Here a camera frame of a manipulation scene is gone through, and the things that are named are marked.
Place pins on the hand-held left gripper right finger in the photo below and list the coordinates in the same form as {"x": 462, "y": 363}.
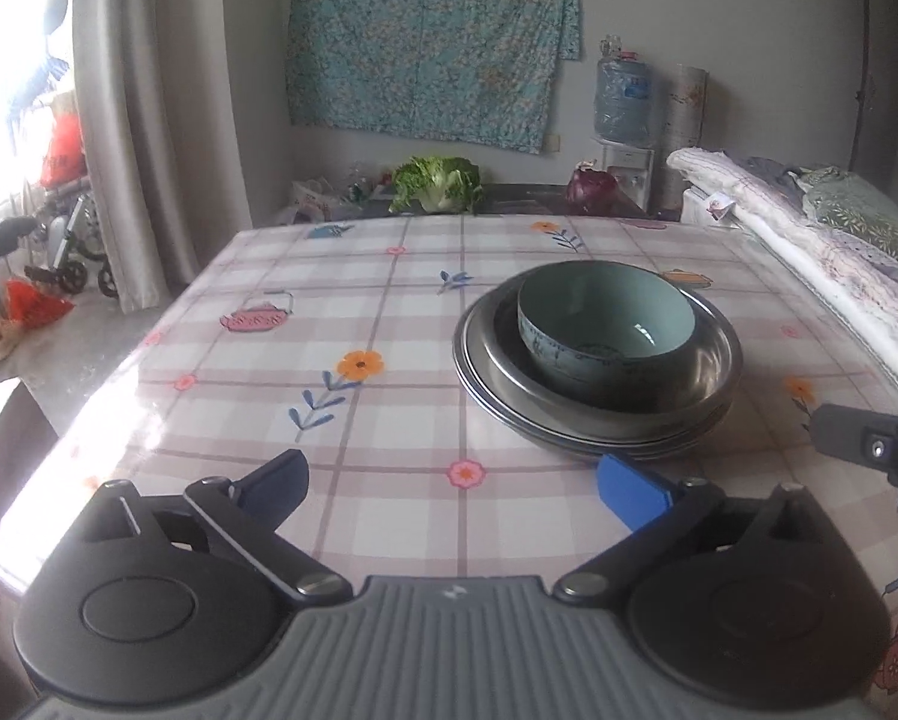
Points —
{"x": 629, "y": 491}

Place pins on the blue water jug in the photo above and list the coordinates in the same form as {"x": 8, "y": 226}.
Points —
{"x": 621, "y": 97}

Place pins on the white plastic bag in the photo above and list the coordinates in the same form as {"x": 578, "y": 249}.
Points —
{"x": 314, "y": 199}

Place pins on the rolled floral paper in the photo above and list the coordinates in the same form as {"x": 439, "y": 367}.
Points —
{"x": 685, "y": 120}

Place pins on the dark printed poster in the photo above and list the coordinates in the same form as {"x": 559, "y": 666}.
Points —
{"x": 524, "y": 196}

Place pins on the deep steel bowl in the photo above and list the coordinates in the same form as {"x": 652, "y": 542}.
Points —
{"x": 715, "y": 352}

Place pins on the green floral pillow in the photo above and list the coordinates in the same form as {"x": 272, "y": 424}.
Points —
{"x": 862, "y": 217}

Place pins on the beige curtain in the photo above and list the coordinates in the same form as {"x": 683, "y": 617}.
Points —
{"x": 149, "y": 105}

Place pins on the white lace quilt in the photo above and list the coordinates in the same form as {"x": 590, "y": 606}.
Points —
{"x": 794, "y": 232}

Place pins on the large steel plate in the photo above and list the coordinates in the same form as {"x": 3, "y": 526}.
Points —
{"x": 473, "y": 360}

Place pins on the red onion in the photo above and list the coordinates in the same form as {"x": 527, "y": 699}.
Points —
{"x": 591, "y": 187}

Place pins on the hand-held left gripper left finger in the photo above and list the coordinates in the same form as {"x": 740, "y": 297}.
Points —
{"x": 280, "y": 480}

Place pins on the green ceramic bowl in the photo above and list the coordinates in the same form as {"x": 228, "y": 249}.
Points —
{"x": 606, "y": 307}

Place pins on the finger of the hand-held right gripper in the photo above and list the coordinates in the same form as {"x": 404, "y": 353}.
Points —
{"x": 847, "y": 435}

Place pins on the napa cabbage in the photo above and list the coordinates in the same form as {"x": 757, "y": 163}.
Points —
{"x": 434, "y": 180}

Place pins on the red plastic bag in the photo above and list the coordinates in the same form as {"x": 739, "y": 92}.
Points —
{"x": 62, "y": 142}

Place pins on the teal floral wall cloth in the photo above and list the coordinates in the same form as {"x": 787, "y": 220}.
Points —
{"x": 426, "y": 37}

